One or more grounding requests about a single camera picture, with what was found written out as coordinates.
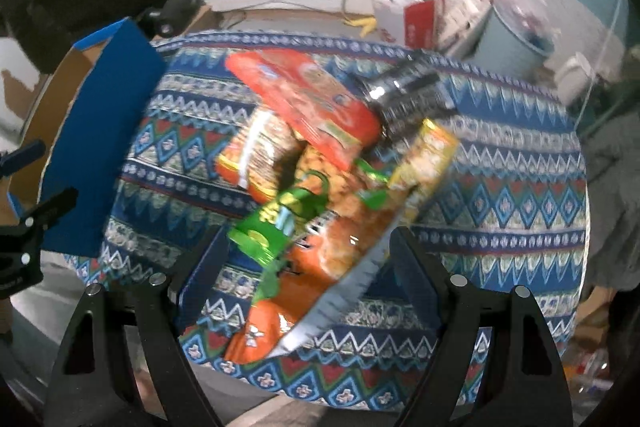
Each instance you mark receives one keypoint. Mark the striped peanut snack bag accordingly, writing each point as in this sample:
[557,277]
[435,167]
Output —
[262,156]

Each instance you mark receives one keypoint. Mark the pale blue waste bin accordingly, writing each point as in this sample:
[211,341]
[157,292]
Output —
[518,38]

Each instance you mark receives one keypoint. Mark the small yellow snack packet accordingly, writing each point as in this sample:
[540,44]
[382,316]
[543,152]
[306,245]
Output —
[423,168]

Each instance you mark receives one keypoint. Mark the cardboard box blue rim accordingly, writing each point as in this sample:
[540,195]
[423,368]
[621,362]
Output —
[86,116]

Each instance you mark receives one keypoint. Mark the green pea snack bag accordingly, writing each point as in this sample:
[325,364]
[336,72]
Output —
[270,229]

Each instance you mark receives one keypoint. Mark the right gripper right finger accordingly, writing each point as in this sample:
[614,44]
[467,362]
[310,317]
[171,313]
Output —
[523,383]

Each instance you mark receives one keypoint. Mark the blue patterned bed cloth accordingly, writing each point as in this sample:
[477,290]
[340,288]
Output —
[512,211]

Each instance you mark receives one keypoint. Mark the black snack packet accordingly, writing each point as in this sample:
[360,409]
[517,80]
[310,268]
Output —
[406,94]

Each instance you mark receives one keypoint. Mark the black round device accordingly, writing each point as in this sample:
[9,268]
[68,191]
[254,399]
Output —
[169,21]

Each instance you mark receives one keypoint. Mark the small cardboard box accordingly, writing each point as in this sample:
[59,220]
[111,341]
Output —
[207,18]

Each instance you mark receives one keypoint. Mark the red flat snack bag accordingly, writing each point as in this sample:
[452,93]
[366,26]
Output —
[310,100]

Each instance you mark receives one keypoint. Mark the orange green snack bag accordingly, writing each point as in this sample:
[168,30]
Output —
[313,283]

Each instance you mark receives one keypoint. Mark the white red paper bag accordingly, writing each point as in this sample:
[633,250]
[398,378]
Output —
[410,23]

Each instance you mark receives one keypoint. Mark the white kettle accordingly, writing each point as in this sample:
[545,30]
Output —
[573,78]

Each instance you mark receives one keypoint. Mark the left hand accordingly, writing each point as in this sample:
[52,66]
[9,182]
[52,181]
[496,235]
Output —
[6,321]

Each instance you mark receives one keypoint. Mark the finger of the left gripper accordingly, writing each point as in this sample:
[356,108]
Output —
[47,214]
[25,155]

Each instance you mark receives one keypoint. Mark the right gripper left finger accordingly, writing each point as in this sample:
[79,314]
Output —
[92,381]

